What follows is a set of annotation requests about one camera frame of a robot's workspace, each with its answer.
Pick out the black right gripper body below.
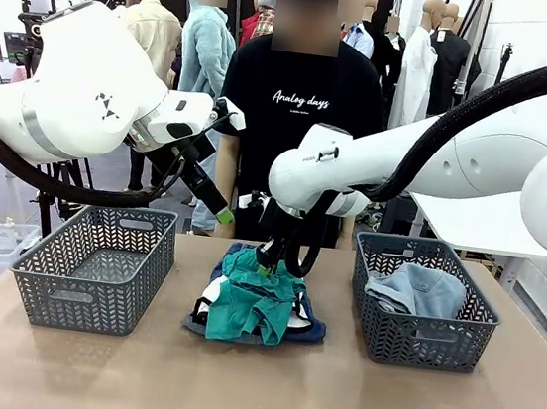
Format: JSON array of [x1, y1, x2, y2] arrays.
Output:
[[254, 196, 301, 256]]

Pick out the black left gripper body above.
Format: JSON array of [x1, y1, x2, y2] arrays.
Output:
[[145, 125, 224, 194]]

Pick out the green top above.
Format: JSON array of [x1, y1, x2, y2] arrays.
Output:
[[204, 243, 311, 352]]

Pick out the white shorts with black trim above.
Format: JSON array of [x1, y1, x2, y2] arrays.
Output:
[[191, 273, 318, 331]]

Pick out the dark blue denim shorts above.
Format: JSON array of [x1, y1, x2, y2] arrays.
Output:
[[180, 236, 337, 353]]

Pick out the light blue denim shorts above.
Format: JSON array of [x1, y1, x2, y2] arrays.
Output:
[[362, 257, 471, 323]]

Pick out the person's left forearm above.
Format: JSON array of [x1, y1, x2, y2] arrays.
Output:
[[336, 215, 359, 252]]

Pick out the person's right forearm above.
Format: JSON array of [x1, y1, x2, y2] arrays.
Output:
[[208, 150, 244, 229]]

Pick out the person in black t-shirt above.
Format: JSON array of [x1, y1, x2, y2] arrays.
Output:
[[202, 0, 399, 255]]

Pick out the mannequin in light blue fleece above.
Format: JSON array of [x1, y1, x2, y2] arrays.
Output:
[[158, 0, 244, 234]]

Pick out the mannequin in cream jacket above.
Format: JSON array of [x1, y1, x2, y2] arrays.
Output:
[[100, 0, 189, 197]]

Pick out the mannequin in red top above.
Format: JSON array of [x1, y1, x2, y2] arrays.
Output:
[[237, 0, 261, 50]]

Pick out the grey lattice plastic basket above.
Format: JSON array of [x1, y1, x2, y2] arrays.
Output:
[[4, 191, 181, 342], [341, 229, 509, 378]]

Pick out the mannequin in plaid hoodie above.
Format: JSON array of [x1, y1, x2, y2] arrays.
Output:
[[251, 0, 278, 42]]

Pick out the mannequin in white shirt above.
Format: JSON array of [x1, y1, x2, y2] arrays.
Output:
[[386, 0, 447, 135]]

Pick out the large white table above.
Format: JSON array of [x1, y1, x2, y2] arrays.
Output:
[[405, 189, 547, 262]]

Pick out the mannequin in pale blue shirt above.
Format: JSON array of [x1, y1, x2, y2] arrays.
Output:
[[340, 0, 382, 61]]

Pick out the mannequin in black jacket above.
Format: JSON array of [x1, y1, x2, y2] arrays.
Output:
[[362, 13, 410, 131]]

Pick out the mannequin in black shirt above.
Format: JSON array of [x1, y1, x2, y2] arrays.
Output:
[[421, 0, 492, 124]]

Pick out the black light stand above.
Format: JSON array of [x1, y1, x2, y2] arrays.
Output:
[[489, 41, 516, 95]]

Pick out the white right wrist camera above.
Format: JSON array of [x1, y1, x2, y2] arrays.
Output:
[[236, 189, 272, 216]]

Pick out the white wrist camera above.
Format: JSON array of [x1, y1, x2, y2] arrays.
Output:
[[211, 96, 251, 136], [236, 189, 272, 216]]

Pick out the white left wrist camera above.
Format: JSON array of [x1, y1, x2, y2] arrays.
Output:
[[211, 96, 251, 136]]

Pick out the black camera tripod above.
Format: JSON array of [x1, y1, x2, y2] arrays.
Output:
[[0, 0, 121, 243]]

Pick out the black sleeved left arm cable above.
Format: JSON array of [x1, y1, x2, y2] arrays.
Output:
[[0, 83, 234, 223]]

